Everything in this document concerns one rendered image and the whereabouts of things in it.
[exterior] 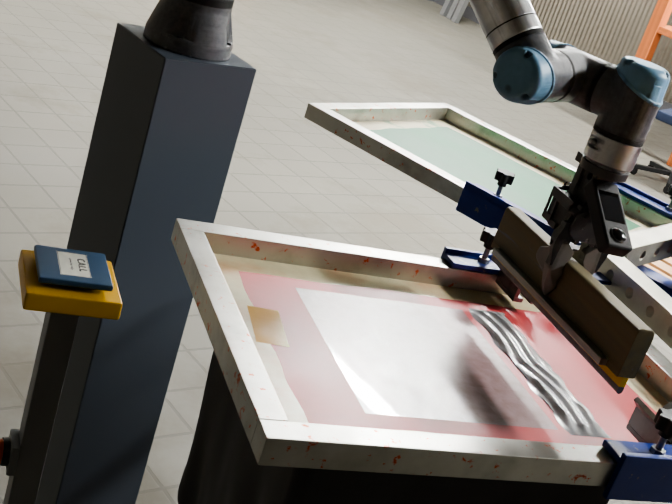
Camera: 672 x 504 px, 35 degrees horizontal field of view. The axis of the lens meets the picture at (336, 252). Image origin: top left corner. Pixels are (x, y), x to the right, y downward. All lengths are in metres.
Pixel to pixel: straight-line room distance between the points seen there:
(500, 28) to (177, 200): 0.68
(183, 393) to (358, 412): 1.81
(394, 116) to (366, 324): 1.25
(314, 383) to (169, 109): 0.59
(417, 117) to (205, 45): 1.18
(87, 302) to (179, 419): 1.60
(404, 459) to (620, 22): 9.60
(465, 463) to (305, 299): 0.43
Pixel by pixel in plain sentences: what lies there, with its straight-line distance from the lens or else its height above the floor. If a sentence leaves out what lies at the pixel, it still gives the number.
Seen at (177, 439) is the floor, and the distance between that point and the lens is 2.98.
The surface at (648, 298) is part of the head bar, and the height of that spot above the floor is 1.03.
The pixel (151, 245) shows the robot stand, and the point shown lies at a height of 0.86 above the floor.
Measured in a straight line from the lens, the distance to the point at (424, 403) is 1.48.
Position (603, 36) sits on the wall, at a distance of 10.86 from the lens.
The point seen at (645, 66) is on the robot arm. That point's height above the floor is 1.44.
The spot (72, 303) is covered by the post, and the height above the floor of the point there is 0.94.
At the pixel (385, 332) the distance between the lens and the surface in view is 1.63.
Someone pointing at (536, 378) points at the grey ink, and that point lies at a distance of 1.66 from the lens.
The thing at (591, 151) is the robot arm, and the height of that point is 1.31.
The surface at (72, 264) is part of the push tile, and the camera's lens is 1.53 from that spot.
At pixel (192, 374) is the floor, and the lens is 3.28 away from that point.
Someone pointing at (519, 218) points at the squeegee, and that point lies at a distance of 1.75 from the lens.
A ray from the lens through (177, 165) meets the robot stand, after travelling 1.86.
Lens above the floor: 1.64
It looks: 22 degrees down
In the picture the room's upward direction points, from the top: 18 degrees clockwise
